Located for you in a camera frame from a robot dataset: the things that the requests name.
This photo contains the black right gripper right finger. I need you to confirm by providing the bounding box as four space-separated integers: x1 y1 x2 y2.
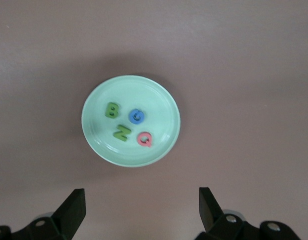
193 186 301 240

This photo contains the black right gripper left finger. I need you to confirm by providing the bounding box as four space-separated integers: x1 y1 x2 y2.
0 188 86 240

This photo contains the green letter N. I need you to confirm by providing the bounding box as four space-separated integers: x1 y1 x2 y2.
112 124 131 141

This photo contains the pink letter Q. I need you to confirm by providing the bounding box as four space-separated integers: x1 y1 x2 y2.
137 131 153 148

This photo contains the green letter B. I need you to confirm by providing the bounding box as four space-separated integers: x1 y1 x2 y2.
104 101 120 119

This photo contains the blue letter G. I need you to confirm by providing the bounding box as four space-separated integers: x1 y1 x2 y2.
128 108 145 125

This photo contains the light green plate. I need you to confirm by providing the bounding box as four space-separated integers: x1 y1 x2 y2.
81 74 181 168

